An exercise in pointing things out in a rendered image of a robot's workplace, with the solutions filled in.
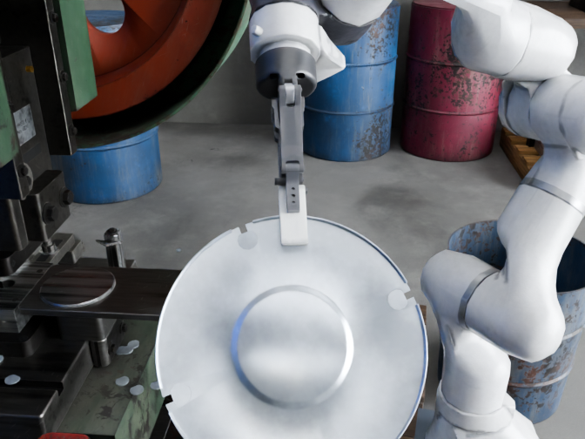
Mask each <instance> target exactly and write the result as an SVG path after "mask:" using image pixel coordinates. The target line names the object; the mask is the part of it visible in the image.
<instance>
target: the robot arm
mask: <svg viewBox="0 0 585 439"><path fill-rule="evenodd" d="M392 1H393V0H249V2H250V5H251V13H250V17H249V23H248V27H249V41H250V54H251V61H252V62H254V63H255V78H256V89H257V91H258V92H259V94H260V95H261V96H263V97H264V98H267V99H271V100H272V108H271V114H272V122H273V130H274V141H275V142H276V143H277V145H278V161H279V177H278V178H275V179H274V185H276V186H279V221H280V242H281V245H282V246H283V247H284V246H307V244H308V236H307V220H306V194H307V188H305V186H304V185H303V181H304V177H303V173H304V170H305V166H304V163H303V140H302V135H303V134H302V132H303V129H304V110H305V98H306V97H308V96H309V95H311V94H312V93H313V92H314V90H315V89H316V86H317V83H318V82H319V81H321V80H323V79H325V78H328V77H331V76H332V75H334V74H335V73H337V72H339V71H342V70H344V68H345V67H346V61H345V57H344V55H343V54H342V53H341V52H340V51H339V49H338V48H337V47H336V46H335V45H338V46H339V45H349V44H353V43H356V42H357V41H358V40H359V39H360V38H361V37H362V36H363V35H364V34H365V33H366V32H367V30H368V29H369V28H370V27H371V25H372V24H373V23H374V21H375V19H376V18H378V17H380V15H381V14H382V13H383V11H384V10H385V9H386V8H387V6H388V5H389V4H390V3H391V2H392ZM444 1H446V2H448V3H451V4H453V5H456V7H455V11H454V15H453V18H452V21H451V46H452V48H453V51H454V55H455V56H456V58H457V59H458V60H459V62H460V63H461V65H462V66H464V67H466V68H468V69H469V70H470V71H476V72H479V73H484V74H488V75H492V76H493V77H494V78H500V79H504V80H503V81H502V82H501V84H502V91H501V94H500V96H499V110H498V114H499V117H500V120H501V123H502V125H504V126H505V127H506V128H507V129H508V130H509V131H511V132H512V133H513V134H515V135H517V136H521V137H524V138H532V139H536V140H540V141H541V142H542V143H543V155H542V156H541V157H540V158H539V159H538V161H537V162H536V163H535V165H534V166H533V167H532V168H531V170H530V171H529V172H528V174H527V175H526V176H525V178H524V179H523V180H522V182H521V183H520V184H519V185H518V187H517V189H516V190H515V192H514V194H513V196H512V198H511V199H510V201H509V202H508V204H507V206H506V207H505V209H504V211H503V212H502V214H501V216H500V218H499V219H498V220H497V233H498V235H499V237H500V240H501V243H502V245H503V246H504V247H505V248H506V251H507V259H506V263H505V266H504V268H502V270H499V269H497V268H495V267H493V266H491V265H489V264H488V263H486V262H484V261H483V260H480V259H478V258H476V257H474V256H473V255H469V254H465V253H458V252H455V251H451V250H447V249H446V250H444V251H441V252H439V253H437V254H436V255H434V256H433V257H431V258H430V259H429V260H428V262H427V264H426V265H425V266H424V267H423V269H422V274H421V277H420V287H421V291H422V292H423V294H424V295H425V296H426V298H427V300H428V302H429V304H430V306H431V308H432V310H433V312H434V315H435V318H436V320H437V324H438V328H439V332H440V338H441V342H442V346H443V350H444V355H443V367H442V378H441V380H440V384H439V387H438V388H437V394H436V401H435V413H434V419H433V421H432V423H431V425H430V427H429V428H428V430H427V433H426V437H425V439H539V438H538V436H537V435H536V433H535V429H534V426H533V424H532V422H531V421H529V419H527V418H526V417H525V416H523V415H522V414H520V413H519V412H518V411H516V410H515V404H514V400H513V399H512V398H511V397H510V396H509V395H508V394H507V393H506V390H507V385H508V379H509V375H510V364H511V362H510V360H509V358H508V355H512V356H514V357H517V358H520V359H522V360H524V361H529V362H535V361H540V360H542V359H544V358H546V357H548V356H549V355H551V354H553V353H554V352H555V351H556V349H557V348H558V347H559V346H560V344H561V340H562V337H563V334H564V331H565V320H564V316H563V313H562V311H561V307H560V305H559V302H558V300H557V296H556V288H555V283H556V273H557V267H558V265H559V263H560V260H561V257H562V254H563V252H564V250H565V249H566V247H567V245H568V243H569V242H570V240H571V238H572V236H573V235H574V233H575V230H576V228H577V227H578V226H579V224H580V222H581V220H582V219H583V218H584V216H585V77H584V76H577V75H571V74H570V73H569V72H568V71H567V68H568V67H569V65H570V64H571V62H572V61H573V59H574V58H575V52H576V47H577V44H578V42H577V37H576V33H575V31H574V29H573V28H572V26H571V25H569V24H568V23H567V22H566V21H564V20H563V19H562V18H560V17H558V16H556V15H554V14H552V13H550V12H548V11H546V10H544V9H542V8H540V7H538V6H536V5H532V4H530V3H525V2H522V1H520V0H519V1H518V0H444Z"/></svg>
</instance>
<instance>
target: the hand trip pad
mask: <svg viewBox="0 0 585 439"><path fill-rule="evenodd" d="M38 439H90V438H89V437H88V436H87V435H83V434H71V433H57V432H51V433H46V434H44V435H41V436H40V437H39V438H38Z"/></svg>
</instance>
